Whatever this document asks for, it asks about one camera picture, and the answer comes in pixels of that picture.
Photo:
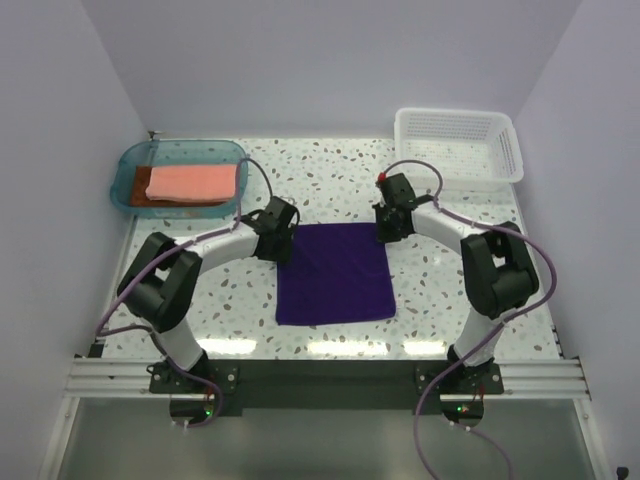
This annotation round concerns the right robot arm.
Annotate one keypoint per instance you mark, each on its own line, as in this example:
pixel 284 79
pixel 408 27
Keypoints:
pixel 498 273

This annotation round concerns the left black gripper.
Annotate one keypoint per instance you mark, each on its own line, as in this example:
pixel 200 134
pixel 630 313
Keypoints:
pixel 283 255

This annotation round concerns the brown towel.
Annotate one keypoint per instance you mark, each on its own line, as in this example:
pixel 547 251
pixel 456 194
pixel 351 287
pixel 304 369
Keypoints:
pixel 139 199

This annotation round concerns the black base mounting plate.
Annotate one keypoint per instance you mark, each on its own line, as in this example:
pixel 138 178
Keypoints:
pixel 321 385

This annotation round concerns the white plastic basket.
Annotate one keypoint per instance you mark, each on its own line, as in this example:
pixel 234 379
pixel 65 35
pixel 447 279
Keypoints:
pixel 473 150

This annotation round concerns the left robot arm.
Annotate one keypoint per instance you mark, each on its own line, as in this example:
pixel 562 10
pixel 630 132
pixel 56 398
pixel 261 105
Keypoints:
pixel 159 284

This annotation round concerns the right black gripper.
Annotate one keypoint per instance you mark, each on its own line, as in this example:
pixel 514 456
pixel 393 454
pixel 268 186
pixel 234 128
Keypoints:
pixel 383 235

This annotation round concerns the purple towel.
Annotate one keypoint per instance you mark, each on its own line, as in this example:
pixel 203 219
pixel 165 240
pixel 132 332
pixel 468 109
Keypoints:
pixel 338 274

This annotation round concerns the pink towel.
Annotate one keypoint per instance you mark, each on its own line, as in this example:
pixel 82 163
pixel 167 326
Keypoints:
pixel 192 183

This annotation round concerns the blue transparent plastic tray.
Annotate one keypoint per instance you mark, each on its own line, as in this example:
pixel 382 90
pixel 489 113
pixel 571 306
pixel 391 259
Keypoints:
pixel 156 153

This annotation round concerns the aluminium frame rail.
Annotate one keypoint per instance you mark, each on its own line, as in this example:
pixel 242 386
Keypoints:
pixel 127 378

